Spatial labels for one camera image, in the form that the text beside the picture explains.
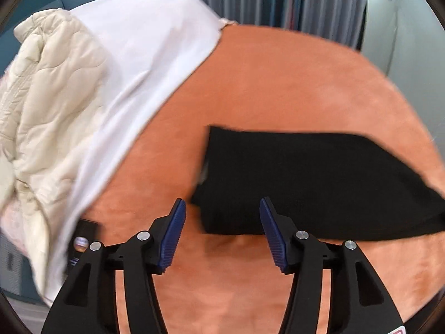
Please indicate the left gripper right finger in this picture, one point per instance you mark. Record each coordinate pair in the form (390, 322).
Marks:
(359, 301)

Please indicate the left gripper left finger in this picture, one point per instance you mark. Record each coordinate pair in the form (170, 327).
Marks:
(87, 300)

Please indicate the black pants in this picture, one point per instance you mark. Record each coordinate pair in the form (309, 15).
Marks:
(334, 186)

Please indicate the small dark bedside object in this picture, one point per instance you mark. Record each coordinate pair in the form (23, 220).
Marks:
(85, 233)

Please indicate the cream quilted comforter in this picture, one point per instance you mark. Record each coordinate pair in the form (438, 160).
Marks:
(50, 109)

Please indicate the orange velvet bed cover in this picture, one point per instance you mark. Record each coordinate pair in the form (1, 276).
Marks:
(314, 127)

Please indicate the white bed sheet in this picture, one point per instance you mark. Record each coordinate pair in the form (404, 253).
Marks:
(152, 47)

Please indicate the white wardrobe door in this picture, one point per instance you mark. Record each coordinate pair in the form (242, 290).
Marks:
(380, 33)

